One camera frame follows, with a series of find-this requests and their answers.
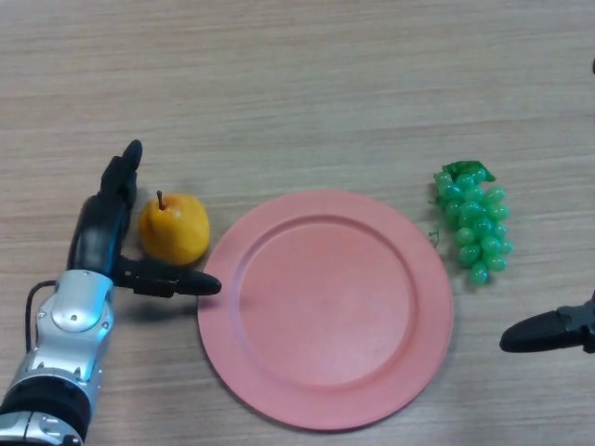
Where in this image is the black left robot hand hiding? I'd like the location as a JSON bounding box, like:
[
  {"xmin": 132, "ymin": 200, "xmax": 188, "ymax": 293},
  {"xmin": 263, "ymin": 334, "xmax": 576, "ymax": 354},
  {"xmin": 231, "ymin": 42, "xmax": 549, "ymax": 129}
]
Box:
[{"xmin": 67, "ymin": 138, "xmax": 222, "ymax": 299}]

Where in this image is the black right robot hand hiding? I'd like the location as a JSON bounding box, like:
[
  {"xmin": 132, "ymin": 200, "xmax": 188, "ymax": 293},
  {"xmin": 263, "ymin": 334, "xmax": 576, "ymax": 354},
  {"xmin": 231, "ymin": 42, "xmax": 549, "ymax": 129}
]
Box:
[{"xmin": 499, "ymin": 58, "xmax": 595, "ymax": 355}]

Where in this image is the yellow pear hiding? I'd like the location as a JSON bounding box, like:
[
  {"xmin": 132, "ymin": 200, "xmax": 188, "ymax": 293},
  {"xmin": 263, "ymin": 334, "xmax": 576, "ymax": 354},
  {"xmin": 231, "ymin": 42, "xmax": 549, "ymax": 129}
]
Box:
[{"xmin": 138, "ymin": 190, "xmax": 211, "ymax": 267}]

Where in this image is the pink round plate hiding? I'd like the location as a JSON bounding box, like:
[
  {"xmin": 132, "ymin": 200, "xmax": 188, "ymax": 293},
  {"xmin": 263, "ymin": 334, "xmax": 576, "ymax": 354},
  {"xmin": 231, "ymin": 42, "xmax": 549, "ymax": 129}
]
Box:
[{"xmin": 197, "ymin": 190, "xmax": 456, "ymax": 434}]

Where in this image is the green grape bunch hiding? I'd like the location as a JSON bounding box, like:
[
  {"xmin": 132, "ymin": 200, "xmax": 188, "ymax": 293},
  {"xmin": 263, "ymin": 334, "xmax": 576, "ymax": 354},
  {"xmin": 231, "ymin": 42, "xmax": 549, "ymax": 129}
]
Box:
[{"xmin": 427, "ymin": 160, "xmax": 514, "ymax": 287}]

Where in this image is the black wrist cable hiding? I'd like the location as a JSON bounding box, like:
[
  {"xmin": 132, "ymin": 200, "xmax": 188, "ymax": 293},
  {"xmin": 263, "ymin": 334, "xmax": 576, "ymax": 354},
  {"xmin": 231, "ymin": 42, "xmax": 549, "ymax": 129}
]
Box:
[{"xmin": 23, "ymin": 280, "xmax": 58, "ymax": 355}]

